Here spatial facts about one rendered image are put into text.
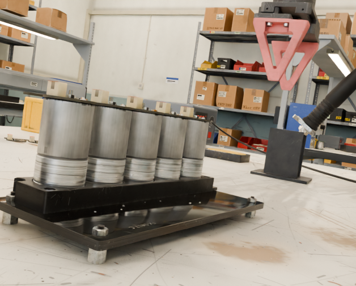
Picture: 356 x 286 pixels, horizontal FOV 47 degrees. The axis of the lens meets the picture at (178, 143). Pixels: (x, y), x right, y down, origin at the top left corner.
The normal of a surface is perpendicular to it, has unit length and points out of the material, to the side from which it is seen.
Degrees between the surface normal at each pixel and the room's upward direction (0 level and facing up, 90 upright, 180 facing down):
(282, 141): 90
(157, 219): 0
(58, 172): 90
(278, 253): 0
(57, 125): 90
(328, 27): 89
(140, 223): 0
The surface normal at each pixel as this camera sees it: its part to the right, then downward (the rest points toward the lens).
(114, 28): -0.48, -0.02
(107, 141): 0.22, 0.09
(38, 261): 0.15, -0.99
